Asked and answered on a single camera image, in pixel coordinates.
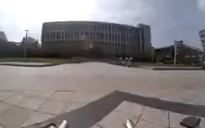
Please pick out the grey stone slab pavement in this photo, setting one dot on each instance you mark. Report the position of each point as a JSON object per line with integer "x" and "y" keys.
{"x": 90, "y": 80}

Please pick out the group of people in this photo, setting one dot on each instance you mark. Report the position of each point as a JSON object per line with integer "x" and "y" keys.
{"x": 124, "y": 61}

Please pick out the large grey office building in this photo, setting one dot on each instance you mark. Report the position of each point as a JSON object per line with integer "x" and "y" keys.
{"x": 96, "y": 38}

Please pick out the dark paving band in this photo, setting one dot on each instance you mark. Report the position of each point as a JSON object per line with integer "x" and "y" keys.
{"x": 100, "y": 108}

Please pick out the robot's own part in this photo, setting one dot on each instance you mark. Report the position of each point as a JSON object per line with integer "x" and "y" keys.
{"x": 128, "y": 123}
{"x": 62, "y": 124}

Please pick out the grass strip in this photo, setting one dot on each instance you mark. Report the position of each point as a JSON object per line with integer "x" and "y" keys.
{"x": 33, "y": 60}

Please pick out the dark hedge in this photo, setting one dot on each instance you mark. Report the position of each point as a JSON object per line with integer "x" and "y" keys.
{"x": 30, "y": 51}

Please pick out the lamp pole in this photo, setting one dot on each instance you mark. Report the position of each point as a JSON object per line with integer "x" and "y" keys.
{"x": 25, "y": 43}

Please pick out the low dark building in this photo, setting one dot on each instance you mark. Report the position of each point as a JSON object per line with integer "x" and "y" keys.
{"x": 183, "y": 55}

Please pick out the pale sign post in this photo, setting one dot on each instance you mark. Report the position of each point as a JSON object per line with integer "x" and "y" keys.
{"x": 175, "y": 51}

